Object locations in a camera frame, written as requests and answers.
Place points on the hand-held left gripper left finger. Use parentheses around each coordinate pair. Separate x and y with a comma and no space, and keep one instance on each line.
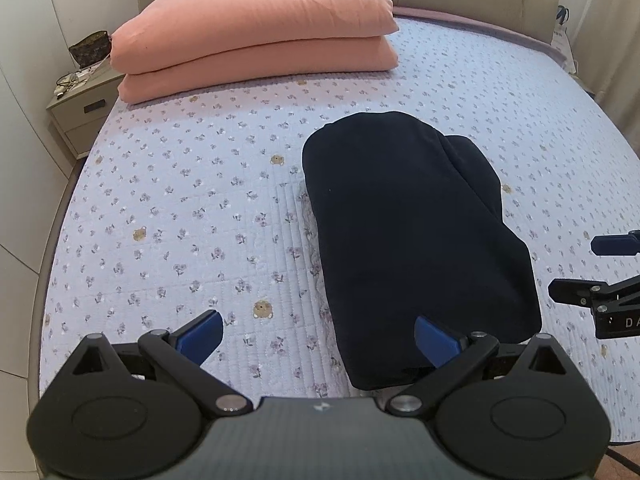
(200,337)

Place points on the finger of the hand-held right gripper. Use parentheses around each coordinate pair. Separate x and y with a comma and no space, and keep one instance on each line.
(575,291)
(615,245)

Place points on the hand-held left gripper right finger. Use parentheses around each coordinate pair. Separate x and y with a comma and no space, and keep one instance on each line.
(435,340)

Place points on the dark navy garment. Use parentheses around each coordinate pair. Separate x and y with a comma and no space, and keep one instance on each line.
(400,220)

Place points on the floral quilted bed cover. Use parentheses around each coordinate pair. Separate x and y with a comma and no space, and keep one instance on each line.
(175,200)

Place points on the beige curtain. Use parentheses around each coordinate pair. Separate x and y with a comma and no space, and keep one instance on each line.
(610,35)

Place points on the white printed bag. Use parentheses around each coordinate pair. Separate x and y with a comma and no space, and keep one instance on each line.
(562,35)

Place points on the grey nightstand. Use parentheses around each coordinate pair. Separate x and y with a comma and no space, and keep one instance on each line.
(85,120)

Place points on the white wardrobe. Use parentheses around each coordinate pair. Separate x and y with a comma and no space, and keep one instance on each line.
(25,160)

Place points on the pink pillow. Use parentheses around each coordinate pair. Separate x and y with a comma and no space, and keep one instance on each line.
(250,10)
(250,67)

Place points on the mauve bed sheet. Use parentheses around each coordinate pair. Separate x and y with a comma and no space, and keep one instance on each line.
(430,13)

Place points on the brown patterned pouch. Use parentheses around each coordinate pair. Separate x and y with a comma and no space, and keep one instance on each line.
(90,47)

